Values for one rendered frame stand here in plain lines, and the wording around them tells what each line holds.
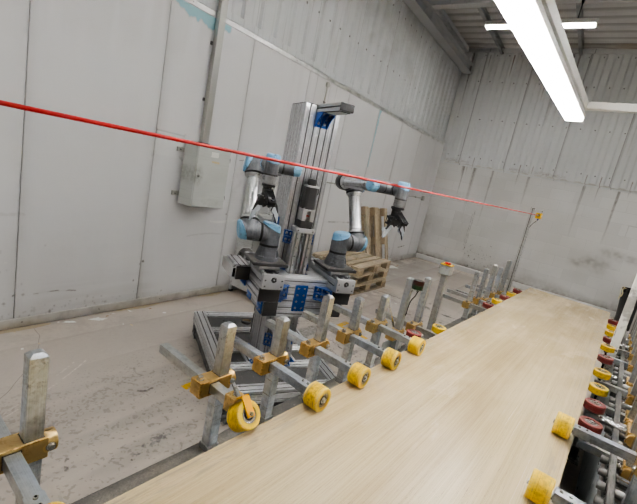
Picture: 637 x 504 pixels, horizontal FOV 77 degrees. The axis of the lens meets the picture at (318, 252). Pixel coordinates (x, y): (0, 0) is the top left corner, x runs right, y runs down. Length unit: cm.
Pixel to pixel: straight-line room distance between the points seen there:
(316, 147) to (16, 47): 207
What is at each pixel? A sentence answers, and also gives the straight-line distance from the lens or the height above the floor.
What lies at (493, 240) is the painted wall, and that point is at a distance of 992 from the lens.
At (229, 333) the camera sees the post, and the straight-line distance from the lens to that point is 125.
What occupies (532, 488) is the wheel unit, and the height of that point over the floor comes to 95.
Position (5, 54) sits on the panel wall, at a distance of 351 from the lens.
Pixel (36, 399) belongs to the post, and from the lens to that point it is 105.
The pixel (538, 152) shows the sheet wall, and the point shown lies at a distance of 992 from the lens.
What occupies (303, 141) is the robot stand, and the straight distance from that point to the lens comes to 262.
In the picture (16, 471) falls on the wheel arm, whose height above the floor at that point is 96.
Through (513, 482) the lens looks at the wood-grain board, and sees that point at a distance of 142.
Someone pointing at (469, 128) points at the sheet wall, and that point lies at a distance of 1029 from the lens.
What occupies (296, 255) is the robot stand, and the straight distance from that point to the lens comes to 264.
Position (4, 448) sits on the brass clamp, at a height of 97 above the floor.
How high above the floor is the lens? 164
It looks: 11 degrees down
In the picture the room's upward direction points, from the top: 12 degrees clockwise
